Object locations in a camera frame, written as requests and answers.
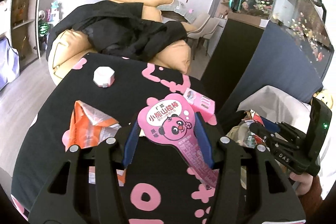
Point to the fish tank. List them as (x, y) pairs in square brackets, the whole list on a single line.
[(300, 19)]

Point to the black Hello Kitty tablecloth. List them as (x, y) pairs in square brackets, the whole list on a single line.
[(73, 166)]

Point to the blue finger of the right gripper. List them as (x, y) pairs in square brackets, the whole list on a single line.
[(270, 126)]

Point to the person right hand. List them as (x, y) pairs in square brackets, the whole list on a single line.
[(304, 182)]

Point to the pink bear lollipop wrapper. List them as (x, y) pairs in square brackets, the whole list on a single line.
[(171, 121)]

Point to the orange sofa chair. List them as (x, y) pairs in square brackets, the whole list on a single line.
[(71, 46)]

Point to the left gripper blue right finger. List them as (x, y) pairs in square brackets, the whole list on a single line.
[(203, 140)]

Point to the black jacket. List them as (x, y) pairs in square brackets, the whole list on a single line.
[(118, 29)]

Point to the dark blue cloth cover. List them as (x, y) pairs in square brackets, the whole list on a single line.
[(278, 62)]

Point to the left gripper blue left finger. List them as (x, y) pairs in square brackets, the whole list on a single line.
[(131, 143)]

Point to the purple covered object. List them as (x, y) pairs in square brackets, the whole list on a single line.
[(9, 63)]

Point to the beige dining chair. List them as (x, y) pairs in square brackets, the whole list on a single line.
[(205, 25)]

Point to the yellow trash bag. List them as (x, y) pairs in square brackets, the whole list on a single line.
[(242, 135)]

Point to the pink toy box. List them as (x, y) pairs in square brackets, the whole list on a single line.
[(200, 103)]

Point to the wooden shelf unit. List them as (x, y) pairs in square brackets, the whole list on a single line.
[(22, 31)]

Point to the orange plastic tissue bag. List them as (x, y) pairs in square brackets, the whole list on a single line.
[(89, 127)]

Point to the white cloth covered seat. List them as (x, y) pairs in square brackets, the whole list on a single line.
[(277, 106)]

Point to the yellow duck plush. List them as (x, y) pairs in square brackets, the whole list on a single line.
[(326, 97)]

